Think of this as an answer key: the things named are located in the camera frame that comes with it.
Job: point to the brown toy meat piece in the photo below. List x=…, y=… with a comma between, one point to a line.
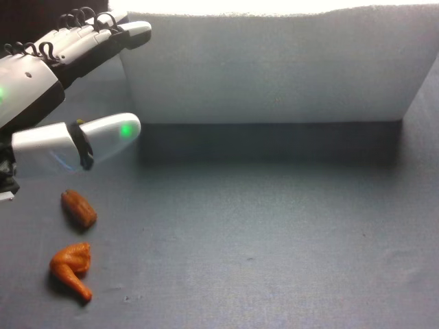
x=79, y=209

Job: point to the orange toy chicken wing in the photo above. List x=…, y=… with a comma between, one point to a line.
x=70, y=262

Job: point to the grey table cloth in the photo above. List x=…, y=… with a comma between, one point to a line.
x=240, y=240

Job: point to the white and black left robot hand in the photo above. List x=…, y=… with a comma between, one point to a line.
x=31, y=85

